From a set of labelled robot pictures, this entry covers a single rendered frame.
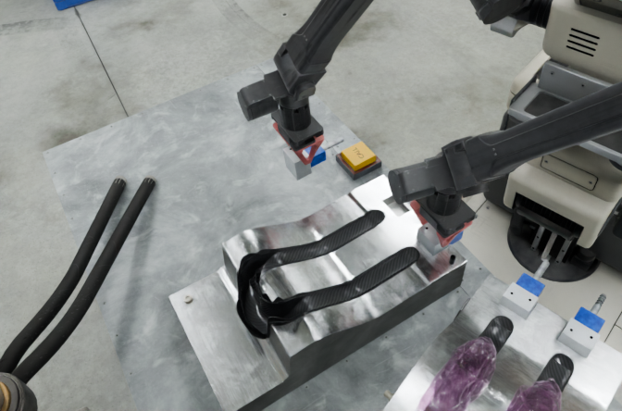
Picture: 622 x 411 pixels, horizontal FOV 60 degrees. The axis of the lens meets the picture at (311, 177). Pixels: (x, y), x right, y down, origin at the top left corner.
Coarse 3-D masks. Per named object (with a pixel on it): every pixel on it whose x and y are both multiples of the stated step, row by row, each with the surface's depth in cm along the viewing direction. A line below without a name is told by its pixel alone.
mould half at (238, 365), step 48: (384, 192) 112; (240, 240) 101; (288, 240) 103; (384, 240) 104; (192, 288) 103; (288, 288) 94; (384, 288) 98; (432, 288) 99; (192, 336) 97; (240, 336) 96; (288, 336) 88; (336, 336) 90; (240, 384) 90; (288, 384) 92
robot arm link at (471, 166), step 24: (600, 96) 57; (528, 120) 67; (552, 120) 63; (576, 120) 60; (600, 120) 58; (456, 144) 79; (480, 144) 74; (504, 144) 71; (528, 144) 67; (552, 144) 64; (576, 144) 64; (456, 168) 80; (480, 168) 76; (504, 168) 73
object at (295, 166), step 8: (328, 144) 115; (336, 144) 116; (288, 152) 111; (304, 152) 111; (320, 152) 112; (288, 160) 112; (296, 160) 110; (312, 160) 112; (320, 160) 114; (288, 168) 115; (296, 168) 111; (304, 168) 112; (296, 176) 112; (304, 176) 113
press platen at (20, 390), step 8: (0, 376) 75; (8, 376) 76; (0, 384) 74; (8, 384) 74; (16, 384) 74; (24, 384) 76; (8, 392) 73; (16, 392) 73; (24, 392) 74; (32, 392) 77; (8, 400) 72; (16, 400) 73; (24, 400) 73; (32, 400) 76; (8, 408) 72; (16, 408) 72; (24, 408) 73; (32, 408) 75
